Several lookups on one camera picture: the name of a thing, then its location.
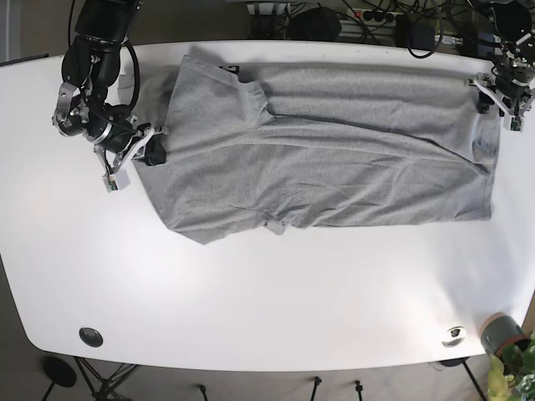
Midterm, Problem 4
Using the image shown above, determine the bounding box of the silver table grommet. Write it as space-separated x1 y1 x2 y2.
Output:
441 326 466 348

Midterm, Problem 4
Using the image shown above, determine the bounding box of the potted green plant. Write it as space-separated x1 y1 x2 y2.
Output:
479 312 534 401

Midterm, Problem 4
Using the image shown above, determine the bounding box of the black table grommet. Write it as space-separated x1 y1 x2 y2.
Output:
79 327 104 348

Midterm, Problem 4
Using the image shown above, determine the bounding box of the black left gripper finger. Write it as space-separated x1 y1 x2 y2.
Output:
468 74 511 117
507 96 534 132

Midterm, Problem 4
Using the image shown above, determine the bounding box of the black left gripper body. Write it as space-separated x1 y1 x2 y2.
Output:
479 58 534 107

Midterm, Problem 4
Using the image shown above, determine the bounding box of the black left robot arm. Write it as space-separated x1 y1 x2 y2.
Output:
469 1 534 132

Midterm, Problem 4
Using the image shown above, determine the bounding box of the black tripod stand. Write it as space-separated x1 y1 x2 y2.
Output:
42 355 143 401

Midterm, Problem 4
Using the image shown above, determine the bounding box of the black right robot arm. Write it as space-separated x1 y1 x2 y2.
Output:
52 1 166 192

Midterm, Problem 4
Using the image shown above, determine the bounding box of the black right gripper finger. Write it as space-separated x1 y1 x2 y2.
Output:
134 142 167 167
102 125 156 193

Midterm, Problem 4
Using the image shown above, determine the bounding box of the grey T-shirt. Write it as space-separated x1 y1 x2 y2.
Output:
135 57 500 245

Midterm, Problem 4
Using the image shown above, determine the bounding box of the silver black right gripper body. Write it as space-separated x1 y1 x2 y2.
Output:
78 109 137 154

